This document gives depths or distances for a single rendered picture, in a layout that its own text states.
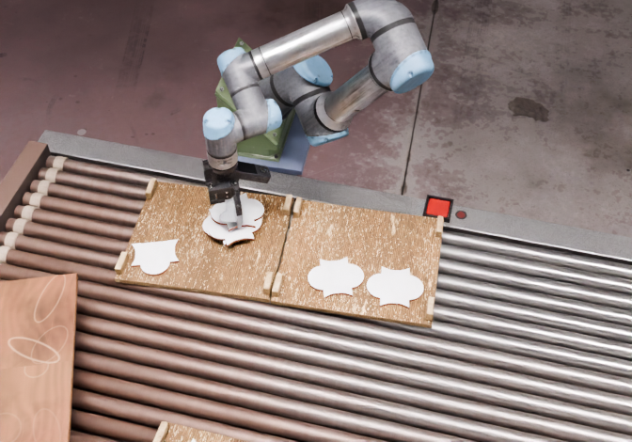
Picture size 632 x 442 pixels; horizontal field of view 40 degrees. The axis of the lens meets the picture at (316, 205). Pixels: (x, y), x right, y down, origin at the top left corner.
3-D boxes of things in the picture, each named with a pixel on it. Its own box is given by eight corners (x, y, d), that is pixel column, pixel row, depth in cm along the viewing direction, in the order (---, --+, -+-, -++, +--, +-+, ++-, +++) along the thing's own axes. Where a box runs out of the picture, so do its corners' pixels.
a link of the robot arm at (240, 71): (396, -29, 206) (210, 54, 209) (415, 12, 206) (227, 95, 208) (395, -14, 218) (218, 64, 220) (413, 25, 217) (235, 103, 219)
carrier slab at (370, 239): (297, 202, 243) (297, 198, 242) (443, 222, 238) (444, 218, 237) (270, 304, 220) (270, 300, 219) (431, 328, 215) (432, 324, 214)
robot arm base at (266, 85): (249, 69, 258) (271, 54, 251) (287, 94, 266) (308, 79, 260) (244, 108, 250) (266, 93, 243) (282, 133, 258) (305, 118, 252)
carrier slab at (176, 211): (153, 183, 248) (152, 180, 246) (293, 201, 243) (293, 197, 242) (115, 281, 225) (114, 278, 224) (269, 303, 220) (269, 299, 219)
